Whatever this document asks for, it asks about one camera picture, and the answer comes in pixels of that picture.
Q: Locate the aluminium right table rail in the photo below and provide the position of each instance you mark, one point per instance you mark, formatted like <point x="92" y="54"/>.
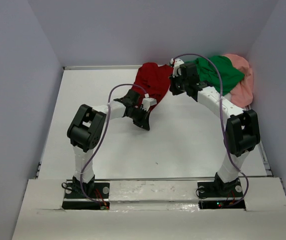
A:
<point x="256" y="164"/>

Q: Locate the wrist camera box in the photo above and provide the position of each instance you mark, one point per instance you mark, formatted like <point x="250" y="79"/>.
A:
<point x="176" y="63"/>
<point x="147" y="103"/>

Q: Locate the red t shirt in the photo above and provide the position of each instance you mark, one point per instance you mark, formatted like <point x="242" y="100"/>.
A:
<point x="154" y="79"/>

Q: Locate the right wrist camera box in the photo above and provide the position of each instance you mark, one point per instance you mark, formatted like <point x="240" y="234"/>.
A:
<point x="176" y="63"/>

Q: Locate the white front cover board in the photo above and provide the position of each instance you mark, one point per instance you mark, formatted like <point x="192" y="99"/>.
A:
<point x="152" y="210"/>

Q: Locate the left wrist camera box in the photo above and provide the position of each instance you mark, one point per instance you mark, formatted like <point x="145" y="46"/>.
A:
<point x="147" y="103"/>

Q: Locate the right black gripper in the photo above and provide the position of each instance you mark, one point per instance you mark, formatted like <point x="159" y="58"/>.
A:
<point x="172" y="88"/>

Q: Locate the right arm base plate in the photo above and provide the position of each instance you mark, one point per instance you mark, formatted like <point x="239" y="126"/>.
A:
<point x="212" y="199"/>

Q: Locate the pink t shirt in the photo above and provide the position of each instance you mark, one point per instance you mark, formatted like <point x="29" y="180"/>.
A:
<point x="242" y="94"/>

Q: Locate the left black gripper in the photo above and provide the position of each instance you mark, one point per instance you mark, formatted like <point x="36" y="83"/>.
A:
<point x="143" y="122"/>

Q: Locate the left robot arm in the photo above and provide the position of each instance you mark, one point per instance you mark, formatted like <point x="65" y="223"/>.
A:
<point x="89" y="127"/>

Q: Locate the green t shirt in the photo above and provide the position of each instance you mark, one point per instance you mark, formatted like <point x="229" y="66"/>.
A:
<point x="230" y="76"/>

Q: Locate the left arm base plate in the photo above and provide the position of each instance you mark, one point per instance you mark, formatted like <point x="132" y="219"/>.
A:
<point x="75" y="200"/>

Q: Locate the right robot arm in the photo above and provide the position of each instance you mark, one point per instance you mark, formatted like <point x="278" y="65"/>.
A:
<point x="239" y="128"/>

